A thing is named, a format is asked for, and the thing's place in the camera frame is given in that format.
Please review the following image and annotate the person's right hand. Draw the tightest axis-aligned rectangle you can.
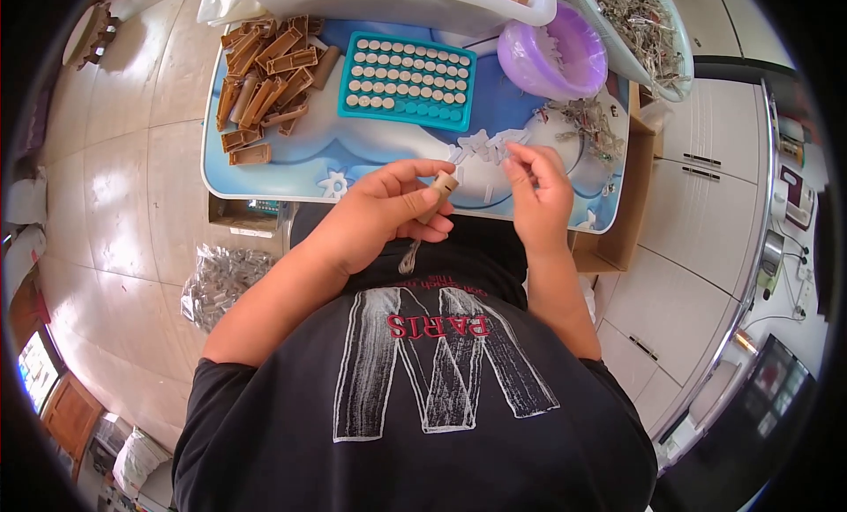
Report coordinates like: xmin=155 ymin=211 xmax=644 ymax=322
xmin=501 ymin=142 xmax=575 ymax=255

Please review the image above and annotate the person's left hand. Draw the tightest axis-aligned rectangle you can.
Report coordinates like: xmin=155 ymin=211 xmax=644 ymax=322
xmin=318 ymin=158 xmax=457 ymax=279

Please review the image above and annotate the brown plastic cylinder casing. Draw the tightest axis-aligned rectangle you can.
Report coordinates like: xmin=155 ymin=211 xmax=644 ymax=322
xmin=417 ymin=170 xmax=461 ymax=226

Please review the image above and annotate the blue printed folding table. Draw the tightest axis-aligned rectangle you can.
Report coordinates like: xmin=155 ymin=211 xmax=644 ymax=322
xmin=200 ymin=17 xmax=630 ymax=235

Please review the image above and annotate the large cardboard box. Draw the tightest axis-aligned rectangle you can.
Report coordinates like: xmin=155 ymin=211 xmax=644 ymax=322
xmin=570 ymin=82 xmax=664 ymax=275

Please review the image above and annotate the pile of white plastic pieces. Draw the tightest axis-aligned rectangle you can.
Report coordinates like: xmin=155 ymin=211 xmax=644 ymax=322
xmin=446 ymin=128 xmax=533 ymax=167

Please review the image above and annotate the pile of metal clips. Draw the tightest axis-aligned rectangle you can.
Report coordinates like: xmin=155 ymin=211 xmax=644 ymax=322
xmin=535 ymin=98 xmax=627 ymax=166

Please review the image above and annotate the small cardboard box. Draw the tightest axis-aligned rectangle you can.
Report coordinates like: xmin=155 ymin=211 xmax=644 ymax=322
xmin=208 ymin=194 xmax=293 ymax=239

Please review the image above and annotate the teal tray of round parts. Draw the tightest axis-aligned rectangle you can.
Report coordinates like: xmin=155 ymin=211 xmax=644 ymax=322
xmin=337 ymin=30 xmax=478 ymax=133

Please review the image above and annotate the white kitchen counter cabinet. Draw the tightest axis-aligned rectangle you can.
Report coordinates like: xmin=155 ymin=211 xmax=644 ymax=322
xmin=594 ymin=75 xmax=832 ymax=477

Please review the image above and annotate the purple plastic bowl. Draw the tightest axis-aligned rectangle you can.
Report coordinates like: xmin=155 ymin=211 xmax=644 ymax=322
xmin=496 ymin=0 xmax=609 ymax=102

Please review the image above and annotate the clear bag of metal parts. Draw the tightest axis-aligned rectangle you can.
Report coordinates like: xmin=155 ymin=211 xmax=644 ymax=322
xmin=180 ymin=243 xmax=279 ymax=335

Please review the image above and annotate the pile of brown plastic casings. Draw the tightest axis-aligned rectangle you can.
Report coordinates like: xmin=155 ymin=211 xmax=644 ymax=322
xmin=215 ymin=15 xmax=342 ymax=168

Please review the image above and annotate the white basket of metal clips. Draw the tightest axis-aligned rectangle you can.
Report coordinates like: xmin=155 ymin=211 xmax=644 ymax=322
xmin=561 ymin=0 xmax=695 ymax=104

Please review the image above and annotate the person's body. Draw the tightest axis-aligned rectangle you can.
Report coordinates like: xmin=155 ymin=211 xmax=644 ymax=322
xmin=172 ymin=201 xmax=659 ymax=512

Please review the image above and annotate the white plastic basin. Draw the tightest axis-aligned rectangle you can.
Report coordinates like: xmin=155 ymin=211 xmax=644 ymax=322
xmin=197 ymin=0 xmax=558 ymax=38

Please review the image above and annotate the wooden stool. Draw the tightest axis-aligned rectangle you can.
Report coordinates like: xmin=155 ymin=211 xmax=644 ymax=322
xmin=62 ymin=0 xmax=124 ymax=71

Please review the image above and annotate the white sack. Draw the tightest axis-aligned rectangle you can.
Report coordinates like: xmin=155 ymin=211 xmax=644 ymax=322
xmin=112 ymin=426 xmax=173 ymax=500

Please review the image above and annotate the wooden cabinet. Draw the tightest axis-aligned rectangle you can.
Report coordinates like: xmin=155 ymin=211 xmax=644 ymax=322
xmin=40 ymin=372 xmax=105 ymax=481

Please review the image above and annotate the flat screen monitor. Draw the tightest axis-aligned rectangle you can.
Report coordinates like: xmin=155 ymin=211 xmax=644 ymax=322
xmin=16 ymin=327 xmax=67 ymax=415

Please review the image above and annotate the grey metal wire clip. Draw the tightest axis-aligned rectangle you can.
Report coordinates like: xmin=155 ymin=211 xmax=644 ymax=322
xmin=397 ymin=238 xmax=424 ymax=276

